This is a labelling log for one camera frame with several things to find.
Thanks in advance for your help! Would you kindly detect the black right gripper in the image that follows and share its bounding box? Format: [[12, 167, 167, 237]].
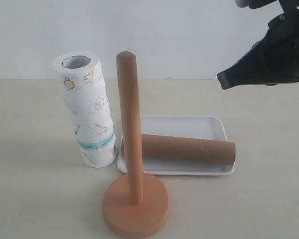
[[217, 0, 299, 90]]

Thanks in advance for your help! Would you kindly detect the wooden paper towel holder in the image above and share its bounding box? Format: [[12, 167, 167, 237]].
[[103, 51, 170, 238]]

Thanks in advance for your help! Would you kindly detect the printed white paper towel roll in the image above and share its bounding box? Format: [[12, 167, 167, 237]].
[[53, 52, 116, 168]]

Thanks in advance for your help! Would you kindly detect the brown cardboard tube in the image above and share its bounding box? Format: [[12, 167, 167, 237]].
[[142, 134, 236, 166]]

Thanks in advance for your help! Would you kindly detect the white rectangular tray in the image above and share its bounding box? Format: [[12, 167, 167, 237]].
[[117, 115, 236, 177]]

